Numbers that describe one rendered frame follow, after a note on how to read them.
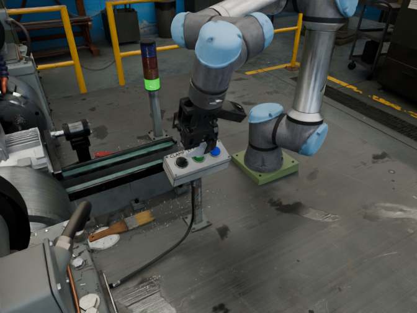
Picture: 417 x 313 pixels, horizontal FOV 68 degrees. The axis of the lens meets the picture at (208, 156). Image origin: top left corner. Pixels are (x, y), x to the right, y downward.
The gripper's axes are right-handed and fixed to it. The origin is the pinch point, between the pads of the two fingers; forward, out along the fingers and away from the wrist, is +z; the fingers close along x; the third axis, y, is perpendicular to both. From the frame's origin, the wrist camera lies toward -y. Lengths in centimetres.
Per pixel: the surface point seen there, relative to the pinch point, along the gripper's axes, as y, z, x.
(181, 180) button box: 6.4, 4.9, 3.5
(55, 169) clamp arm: 34.1, 12.0, -15.7
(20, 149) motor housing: 40.4, 8.3, -22.2
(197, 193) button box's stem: 0.3, 15.0, 4.2
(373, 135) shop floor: -229, 132, -37
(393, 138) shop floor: -239, 127, -25
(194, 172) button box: 2.8, 3.3, 3.5
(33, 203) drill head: 38.2, -7.9, 4.2
